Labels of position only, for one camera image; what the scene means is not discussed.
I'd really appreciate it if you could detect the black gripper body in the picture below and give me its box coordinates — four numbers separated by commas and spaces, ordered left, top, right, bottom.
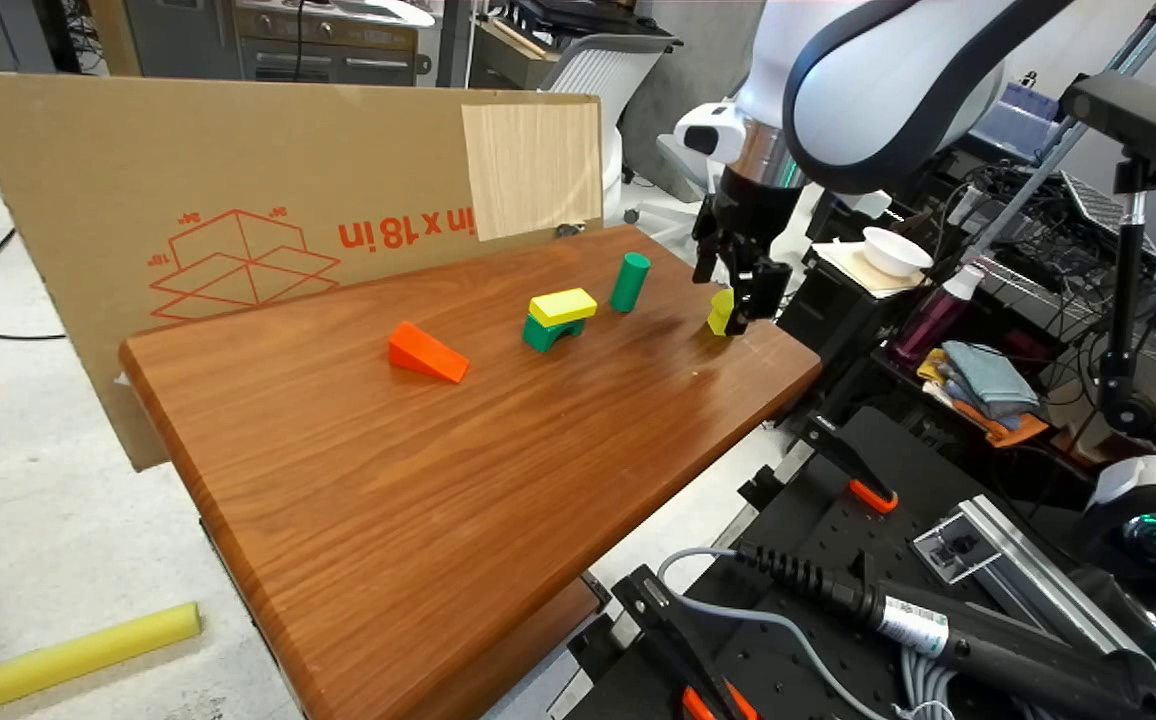
694, 164, 796, 278

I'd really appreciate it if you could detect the green cylinder block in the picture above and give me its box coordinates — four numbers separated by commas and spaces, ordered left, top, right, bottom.
603, 247, 658, 318

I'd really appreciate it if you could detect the yellow rectangular block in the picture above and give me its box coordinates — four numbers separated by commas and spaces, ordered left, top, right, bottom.
524, 285, 601, 331

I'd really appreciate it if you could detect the green arch block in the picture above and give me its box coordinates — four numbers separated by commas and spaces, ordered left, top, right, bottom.
521, 313, 591, 355

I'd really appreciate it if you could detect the orange wedge block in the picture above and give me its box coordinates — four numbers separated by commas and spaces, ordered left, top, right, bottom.
386, 318, 476, 387

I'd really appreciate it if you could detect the white bowl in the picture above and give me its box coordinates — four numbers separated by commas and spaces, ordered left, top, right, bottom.
860, 222, 940, 278

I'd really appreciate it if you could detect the purple bottle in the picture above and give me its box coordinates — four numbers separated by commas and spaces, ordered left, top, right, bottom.
889, 258, 987, 369

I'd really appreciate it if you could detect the light plywood panel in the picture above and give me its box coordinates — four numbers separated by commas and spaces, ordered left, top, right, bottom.
458, 97, 603, 243

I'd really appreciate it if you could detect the pale grey chair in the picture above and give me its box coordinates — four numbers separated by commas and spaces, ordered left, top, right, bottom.
541, 27, 689, 222

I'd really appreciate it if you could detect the blue folded cloth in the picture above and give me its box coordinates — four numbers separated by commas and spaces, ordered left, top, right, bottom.
940, 335, 1046, 421

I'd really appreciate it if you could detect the brown cardboard sheet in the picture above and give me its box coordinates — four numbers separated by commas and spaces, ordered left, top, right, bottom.
0, 73, 608, 476

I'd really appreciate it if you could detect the yellow foam tube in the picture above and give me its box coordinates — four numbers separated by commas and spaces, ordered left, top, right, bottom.
0, 600, 210, 720

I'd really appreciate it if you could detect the black clamp orange handle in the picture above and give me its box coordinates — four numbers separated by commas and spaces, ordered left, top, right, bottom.
613, 564, 769, 720
805, 412, 906, 518

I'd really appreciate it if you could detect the black camera stand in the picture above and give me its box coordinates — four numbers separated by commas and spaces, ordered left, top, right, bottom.
1094, 153, 1156, 452

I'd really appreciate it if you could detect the aluminium rail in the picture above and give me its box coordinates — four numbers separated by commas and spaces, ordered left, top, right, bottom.
912, 490, 1156, 720

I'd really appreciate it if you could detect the grey cable bundle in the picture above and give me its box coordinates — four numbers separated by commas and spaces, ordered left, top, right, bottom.
654, 542, 972, 720

